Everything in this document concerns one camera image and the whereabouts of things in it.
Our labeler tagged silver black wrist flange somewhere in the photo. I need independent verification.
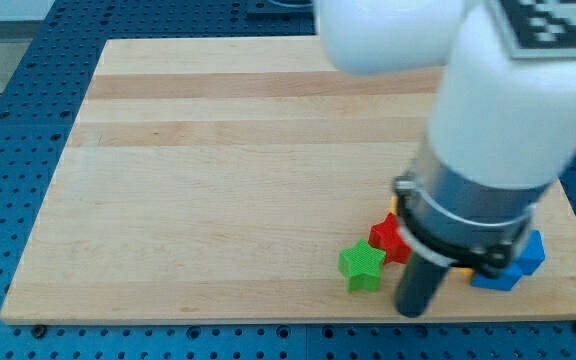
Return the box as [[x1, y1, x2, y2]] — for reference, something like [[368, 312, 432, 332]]
[[392, 138, 552, 278]]

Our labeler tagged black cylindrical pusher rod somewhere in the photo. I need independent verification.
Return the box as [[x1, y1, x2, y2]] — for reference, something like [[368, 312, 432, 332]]
[[394, 252, 449, 318]]

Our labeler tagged green star block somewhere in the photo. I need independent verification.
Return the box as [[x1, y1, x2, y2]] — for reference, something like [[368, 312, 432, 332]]
[[337, 238, 386, 292]]

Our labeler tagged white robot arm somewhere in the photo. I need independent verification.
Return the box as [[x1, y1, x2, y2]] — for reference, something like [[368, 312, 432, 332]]
[[313, 1, 576, 317]]

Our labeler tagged red star block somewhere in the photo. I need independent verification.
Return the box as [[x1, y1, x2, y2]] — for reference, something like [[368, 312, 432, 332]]
[[368, 212, 412, 264]]

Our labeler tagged yellow block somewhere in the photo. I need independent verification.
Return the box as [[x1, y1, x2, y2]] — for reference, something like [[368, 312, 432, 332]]
[[389, 195, 475, 280]]

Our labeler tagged blue block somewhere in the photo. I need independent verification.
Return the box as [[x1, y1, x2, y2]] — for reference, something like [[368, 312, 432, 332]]
[[470, 230, 546, 291]]

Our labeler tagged black white fiducial tag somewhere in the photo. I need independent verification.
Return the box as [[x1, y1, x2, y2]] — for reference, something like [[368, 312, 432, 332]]
[[484, 0, 576, 60]]

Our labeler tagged wooden board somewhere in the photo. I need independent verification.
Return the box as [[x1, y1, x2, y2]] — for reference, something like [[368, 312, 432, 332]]
[[0, 34, 576, 327]]

